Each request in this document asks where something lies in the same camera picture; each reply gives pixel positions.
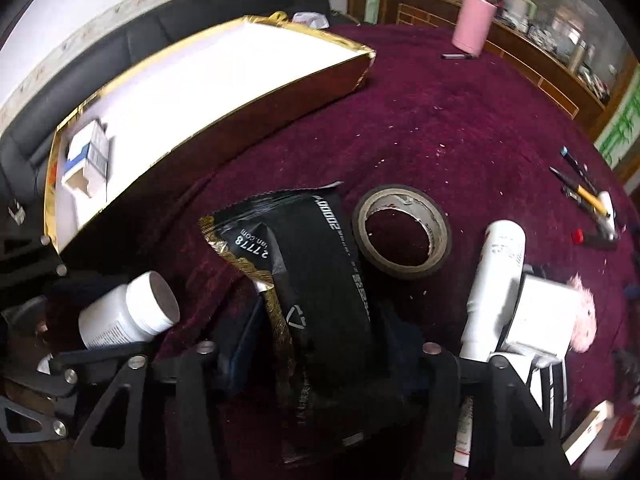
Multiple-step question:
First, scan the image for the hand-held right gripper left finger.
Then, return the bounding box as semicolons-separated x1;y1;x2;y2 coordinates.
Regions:
62;310;271;480

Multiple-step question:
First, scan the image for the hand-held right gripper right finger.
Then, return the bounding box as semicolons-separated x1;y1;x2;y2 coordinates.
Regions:
380;310;573;480

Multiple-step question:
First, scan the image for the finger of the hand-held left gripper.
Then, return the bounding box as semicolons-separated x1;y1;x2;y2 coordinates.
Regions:
0;230;69;281
0;347;148;445

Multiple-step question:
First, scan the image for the white pill bottle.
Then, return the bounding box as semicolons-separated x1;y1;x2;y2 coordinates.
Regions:
77;270;181;352

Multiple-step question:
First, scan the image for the dark tape roll pale core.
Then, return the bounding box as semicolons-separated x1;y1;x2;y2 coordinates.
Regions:
351;184;453;281

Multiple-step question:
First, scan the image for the black foil packet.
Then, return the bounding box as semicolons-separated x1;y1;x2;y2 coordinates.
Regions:
199;180;401;463

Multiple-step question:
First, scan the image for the small white carton box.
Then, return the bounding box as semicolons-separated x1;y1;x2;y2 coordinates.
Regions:
500;272;576;366

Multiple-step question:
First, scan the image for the gold-rimmed white tray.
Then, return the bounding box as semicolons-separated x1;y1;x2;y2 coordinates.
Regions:
44;15;377;256

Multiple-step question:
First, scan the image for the white red printed tube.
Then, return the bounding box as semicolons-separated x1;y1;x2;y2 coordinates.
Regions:
452;395;475;467

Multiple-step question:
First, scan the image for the blue white medicine box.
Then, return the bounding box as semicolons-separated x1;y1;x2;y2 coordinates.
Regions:
61;119;112;198

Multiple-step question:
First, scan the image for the black white striped object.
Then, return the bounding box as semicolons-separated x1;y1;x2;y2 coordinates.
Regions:
525;355;571;431

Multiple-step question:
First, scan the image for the pink fluffy puff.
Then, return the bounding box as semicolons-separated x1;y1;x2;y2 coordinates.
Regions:
567;272;598;351

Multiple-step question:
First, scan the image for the yellow black pen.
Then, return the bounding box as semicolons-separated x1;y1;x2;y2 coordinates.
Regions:
562;185;608;218

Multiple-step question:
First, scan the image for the small white plastic piece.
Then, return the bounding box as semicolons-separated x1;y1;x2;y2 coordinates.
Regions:
595;191;621;241

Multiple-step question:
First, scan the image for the black leather sofa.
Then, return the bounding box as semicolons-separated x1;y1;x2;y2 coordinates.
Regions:
0;0;358;281

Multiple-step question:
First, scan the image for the long black marker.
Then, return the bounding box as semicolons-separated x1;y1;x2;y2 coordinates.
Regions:
560;146;598;191

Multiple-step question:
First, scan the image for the pink thermos bottle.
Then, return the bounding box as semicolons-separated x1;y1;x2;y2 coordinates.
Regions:
451;0;502;56

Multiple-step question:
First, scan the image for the white plastic bag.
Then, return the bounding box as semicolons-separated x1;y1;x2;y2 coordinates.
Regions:
292;11;331;30

